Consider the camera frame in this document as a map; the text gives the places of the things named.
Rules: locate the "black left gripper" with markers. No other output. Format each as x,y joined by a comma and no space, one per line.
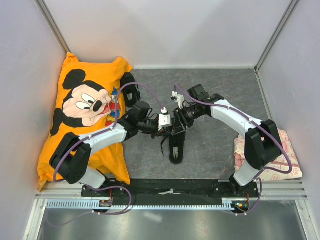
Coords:
157,133

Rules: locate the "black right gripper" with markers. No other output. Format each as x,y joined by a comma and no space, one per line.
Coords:
177,113

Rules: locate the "black shoelace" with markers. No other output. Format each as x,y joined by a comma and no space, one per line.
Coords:
163,140

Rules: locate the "black canvas sneaker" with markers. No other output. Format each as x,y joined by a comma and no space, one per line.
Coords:
176,148

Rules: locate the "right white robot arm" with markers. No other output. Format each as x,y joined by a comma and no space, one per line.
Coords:
262,141

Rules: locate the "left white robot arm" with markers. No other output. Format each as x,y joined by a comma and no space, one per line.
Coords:
72,155

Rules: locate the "orange Mickey Mouse pillow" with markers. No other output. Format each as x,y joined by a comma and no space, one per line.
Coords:
87,101

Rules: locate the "white tape scrap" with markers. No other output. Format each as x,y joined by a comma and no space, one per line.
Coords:
169,192

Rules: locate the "cream pink printed jacket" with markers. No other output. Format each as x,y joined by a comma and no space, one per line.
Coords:
280,163

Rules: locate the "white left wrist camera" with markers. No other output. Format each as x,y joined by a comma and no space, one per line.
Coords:
164,119

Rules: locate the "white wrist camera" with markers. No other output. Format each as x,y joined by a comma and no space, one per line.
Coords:
178,98
164,119

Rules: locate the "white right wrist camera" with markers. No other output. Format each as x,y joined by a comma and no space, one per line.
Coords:
178,98

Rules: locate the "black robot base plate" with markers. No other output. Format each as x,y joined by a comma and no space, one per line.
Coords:
140,189

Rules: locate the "grey slotted cable duct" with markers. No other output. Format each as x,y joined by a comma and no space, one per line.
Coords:
96,204

